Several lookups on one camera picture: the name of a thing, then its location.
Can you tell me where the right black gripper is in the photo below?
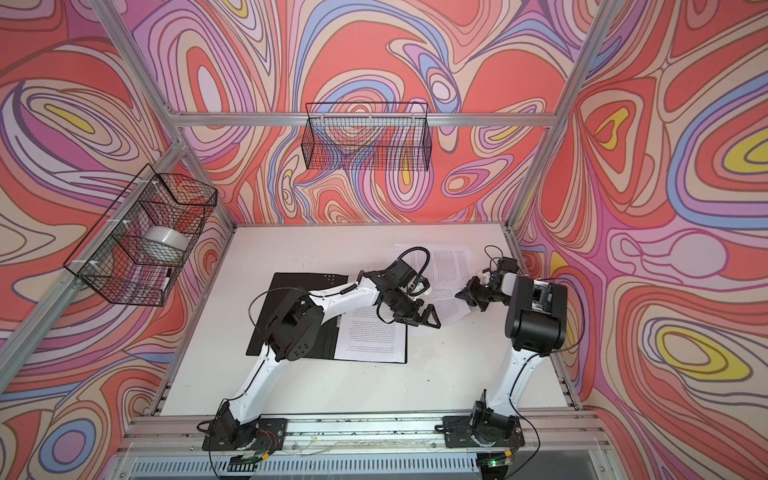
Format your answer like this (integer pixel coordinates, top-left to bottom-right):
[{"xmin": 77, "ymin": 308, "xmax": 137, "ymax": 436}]
[{"xmin": 456, "ymin": 275, "xmax": 512, "ymax": 311}]

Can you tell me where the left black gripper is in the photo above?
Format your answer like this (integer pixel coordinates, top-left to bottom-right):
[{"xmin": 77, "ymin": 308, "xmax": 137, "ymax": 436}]
[{"xmin": 388, "ymin": 291, "xmax": 442, "ymax": 330}]

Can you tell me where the printed paper sheet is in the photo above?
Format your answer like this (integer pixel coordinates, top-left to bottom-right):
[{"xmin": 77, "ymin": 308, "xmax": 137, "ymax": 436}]
[
  {"xmin": 394, "ymin": 243, "xmax": 475, "ymax": 294},
  {"xmin": 419, "ymin": 289, "xmax": 471, "ymax": 330},
  {"xmin": 333, "ymin": 307, "xmax": 407, "ymax": 364}
]

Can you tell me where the orange and black folder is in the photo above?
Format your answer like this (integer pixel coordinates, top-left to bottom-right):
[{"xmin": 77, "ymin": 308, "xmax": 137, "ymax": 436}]
[{"xmin": 246, "ymin": 271, "xmax": 424, "ymax": 364}]

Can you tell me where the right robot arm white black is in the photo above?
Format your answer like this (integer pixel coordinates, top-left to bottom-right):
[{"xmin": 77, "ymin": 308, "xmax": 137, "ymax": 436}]
[{"xmin": 449, "ymin": 256, "xmax": 568, "ymax": 447}]

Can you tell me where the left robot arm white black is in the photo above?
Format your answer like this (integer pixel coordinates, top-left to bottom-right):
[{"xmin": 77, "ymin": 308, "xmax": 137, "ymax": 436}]
[{"xmin": 199, "ymin": 259, "xmax": 441, "ymax": 451}]

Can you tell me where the green circuit board right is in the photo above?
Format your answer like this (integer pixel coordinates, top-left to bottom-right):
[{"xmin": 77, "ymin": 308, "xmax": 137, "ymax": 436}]
[{"xmin": 478, "ymin": 451, "xmax": 515, "ymax": 468}]

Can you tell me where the green circuit board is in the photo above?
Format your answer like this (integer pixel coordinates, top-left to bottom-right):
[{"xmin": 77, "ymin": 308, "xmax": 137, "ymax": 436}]
[
  {"xmin": 228, "ymin": 455, "xmax": 269, "ymax": 470},
  {"xmin": 478, "ymin": 451, "xmax": 515, "ymax": 468}
]

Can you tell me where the green circuit board left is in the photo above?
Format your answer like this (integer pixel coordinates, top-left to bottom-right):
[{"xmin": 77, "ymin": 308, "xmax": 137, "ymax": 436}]
[{"xmin": 228, "ymin": 455, "xmax": 269, "ymax": 470}]

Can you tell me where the white tape roll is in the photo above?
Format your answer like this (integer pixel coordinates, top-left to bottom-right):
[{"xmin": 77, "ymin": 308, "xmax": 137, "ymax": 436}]
[{"xmin": 141, "ymin": 225, "xmax": 189, "ymax": 265}]

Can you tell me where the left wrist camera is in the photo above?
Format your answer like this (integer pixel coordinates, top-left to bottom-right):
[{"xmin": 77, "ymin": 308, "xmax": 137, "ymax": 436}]
[{"xmin": 387, "ymin": 259, "xmax": 431, "ymax": 297}]

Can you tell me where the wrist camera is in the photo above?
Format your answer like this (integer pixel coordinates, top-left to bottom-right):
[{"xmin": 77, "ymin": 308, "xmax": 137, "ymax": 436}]
[
  {"xmin": 496, "ymin": 256, "xmax": 519, "ymax": 275},
  {"xmin": 387, "ymin": 259, "xmax": 431, "ymax": 297}
]

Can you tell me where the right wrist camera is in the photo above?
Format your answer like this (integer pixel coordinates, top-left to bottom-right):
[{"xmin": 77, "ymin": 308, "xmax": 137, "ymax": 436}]
[{"xmin": 496, "ymin": 256, "xmax": 519, "ymax": 275}]

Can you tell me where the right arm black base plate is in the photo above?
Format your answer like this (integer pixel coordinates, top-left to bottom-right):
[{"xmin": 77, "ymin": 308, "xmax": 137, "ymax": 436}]
[{"xmin": 434, "ymin": 416, "xmax": 526, "ymax": 451}]

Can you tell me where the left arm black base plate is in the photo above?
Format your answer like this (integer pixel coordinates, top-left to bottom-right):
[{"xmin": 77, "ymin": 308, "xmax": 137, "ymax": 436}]
[{"xmin": 202, "ymin": 418, "xmax": 288, "ymax": 454}]

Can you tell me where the black wire basket at back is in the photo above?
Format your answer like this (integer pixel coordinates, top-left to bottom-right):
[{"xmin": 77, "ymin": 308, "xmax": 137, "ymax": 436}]
[{"xmin": 301, "ymin": 101, "xmax": 432, "ymax": 172}]

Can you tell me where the black wire basket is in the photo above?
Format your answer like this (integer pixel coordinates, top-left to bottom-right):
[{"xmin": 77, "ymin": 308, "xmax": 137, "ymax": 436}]
[
  {"xmin": 63, "ymin": 165, "xmax": 218, "ymax": 307},
  {"xmin": 301, "ymin": 101, "xmax": 432, "ymax": 172}
]

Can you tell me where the black wire basket on left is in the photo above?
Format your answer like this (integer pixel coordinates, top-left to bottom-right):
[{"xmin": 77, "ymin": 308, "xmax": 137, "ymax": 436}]
[{"xmin": 63, "ymin": 165, "xmax": 218, "ymax": 307}]

